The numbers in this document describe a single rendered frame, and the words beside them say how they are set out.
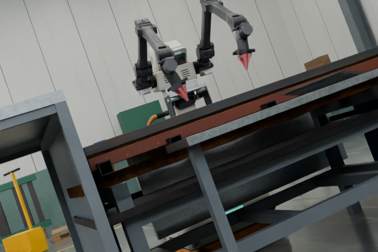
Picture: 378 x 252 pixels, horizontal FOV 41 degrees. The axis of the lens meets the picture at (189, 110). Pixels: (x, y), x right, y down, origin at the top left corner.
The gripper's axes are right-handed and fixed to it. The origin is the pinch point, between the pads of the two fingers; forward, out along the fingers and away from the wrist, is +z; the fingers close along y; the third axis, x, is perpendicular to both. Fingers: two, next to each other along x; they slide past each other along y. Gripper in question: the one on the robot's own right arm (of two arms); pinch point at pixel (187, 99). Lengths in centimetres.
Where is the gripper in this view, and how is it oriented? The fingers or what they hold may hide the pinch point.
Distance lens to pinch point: 245.5
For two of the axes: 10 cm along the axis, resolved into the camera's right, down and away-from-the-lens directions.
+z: 5.4, 8.4, 0.1
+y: 7.9, -5.1, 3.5
